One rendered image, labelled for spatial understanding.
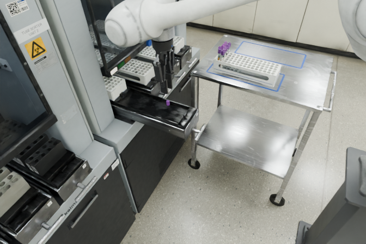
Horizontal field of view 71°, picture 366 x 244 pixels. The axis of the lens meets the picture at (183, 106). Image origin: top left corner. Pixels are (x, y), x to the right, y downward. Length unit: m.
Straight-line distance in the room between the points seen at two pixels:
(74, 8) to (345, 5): 0.71
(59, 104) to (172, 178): 1.09
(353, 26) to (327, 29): 2.72
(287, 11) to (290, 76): 1.90
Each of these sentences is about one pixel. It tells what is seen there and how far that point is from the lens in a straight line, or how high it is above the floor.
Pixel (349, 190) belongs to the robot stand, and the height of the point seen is 0.70.
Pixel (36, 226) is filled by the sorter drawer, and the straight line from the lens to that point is 0.95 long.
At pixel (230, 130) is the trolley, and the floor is 0.28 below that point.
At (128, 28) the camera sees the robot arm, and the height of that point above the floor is 1.26.
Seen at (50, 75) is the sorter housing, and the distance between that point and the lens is 0.87.
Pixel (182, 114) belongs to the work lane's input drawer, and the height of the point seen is 0.80.
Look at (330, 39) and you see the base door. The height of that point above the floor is 0.18.
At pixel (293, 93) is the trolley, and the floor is 0.82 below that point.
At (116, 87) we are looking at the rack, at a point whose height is 0.86.
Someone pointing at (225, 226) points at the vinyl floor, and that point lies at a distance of 1.67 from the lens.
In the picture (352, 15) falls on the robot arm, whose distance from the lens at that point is 0.48.
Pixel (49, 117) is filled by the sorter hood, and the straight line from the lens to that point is 0.88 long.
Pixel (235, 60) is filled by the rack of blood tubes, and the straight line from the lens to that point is 1.26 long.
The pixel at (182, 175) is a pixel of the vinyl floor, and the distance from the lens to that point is 1.82.
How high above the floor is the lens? 1.53
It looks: 42 degrees down
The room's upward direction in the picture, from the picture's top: 2 degrees counter-clockwise
